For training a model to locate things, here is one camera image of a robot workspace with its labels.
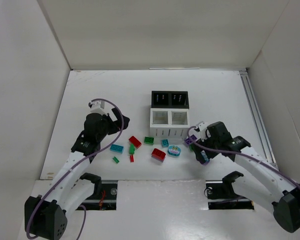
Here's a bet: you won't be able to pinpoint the red 2x4 lego brick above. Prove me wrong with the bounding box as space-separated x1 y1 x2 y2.
128 136 142 149

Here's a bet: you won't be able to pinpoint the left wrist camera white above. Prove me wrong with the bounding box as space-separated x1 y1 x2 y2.
88 100 106 115

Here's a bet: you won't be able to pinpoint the small teal 2x2 lego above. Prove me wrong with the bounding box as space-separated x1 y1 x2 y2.
161 139 170 148

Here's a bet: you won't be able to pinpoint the green 2x2 lego brick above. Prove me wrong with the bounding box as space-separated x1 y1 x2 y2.
144 136 155 145

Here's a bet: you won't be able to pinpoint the purple round printed lego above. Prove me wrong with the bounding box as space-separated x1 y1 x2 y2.
200 150 210 166

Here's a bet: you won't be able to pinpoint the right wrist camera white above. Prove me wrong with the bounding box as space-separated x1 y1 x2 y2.
195 121 211 142

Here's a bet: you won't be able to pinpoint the black double container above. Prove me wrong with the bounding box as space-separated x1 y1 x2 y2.
151 90 190 109

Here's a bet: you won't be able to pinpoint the white slatted double container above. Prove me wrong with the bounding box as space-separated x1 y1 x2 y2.
149 108 190 139

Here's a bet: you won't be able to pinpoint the aluminium rail right side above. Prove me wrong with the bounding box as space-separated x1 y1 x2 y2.
239 70 277 164

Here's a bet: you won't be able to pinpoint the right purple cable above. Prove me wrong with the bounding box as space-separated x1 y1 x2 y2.
187 125 300 230

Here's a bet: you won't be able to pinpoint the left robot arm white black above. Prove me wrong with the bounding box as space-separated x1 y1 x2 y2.
24 107 130 240

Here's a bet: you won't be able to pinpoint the purple 2x2 lego brick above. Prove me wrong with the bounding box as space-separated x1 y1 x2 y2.
184 134 197 146

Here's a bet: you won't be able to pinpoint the teal 2x4 lego brick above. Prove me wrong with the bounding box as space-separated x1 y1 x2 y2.
110 144 124 154

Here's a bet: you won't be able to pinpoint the purple cable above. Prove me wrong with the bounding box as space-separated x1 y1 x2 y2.
26 98 125 239
187 125 300 230

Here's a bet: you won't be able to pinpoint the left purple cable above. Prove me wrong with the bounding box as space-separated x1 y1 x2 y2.
26 98 125 239

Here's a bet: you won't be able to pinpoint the red wires in slot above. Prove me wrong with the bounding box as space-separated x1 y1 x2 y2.
98 189 107 208

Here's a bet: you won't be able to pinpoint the green curved lego brick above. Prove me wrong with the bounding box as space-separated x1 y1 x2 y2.
129 143 135 155

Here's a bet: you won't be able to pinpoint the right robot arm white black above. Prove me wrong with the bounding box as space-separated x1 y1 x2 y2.
189 121 300 233

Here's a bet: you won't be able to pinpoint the red flower lego brick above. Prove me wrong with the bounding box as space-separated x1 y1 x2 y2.
151 148 166 162

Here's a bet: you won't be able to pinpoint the teal round frog lego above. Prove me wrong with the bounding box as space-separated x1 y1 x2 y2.
167 145 181 158

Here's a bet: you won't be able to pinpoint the small green curved lego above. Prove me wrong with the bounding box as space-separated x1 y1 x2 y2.
112 156 120 164

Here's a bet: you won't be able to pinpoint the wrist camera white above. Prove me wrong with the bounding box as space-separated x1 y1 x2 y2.
88 100 106 115
195 121 211 142

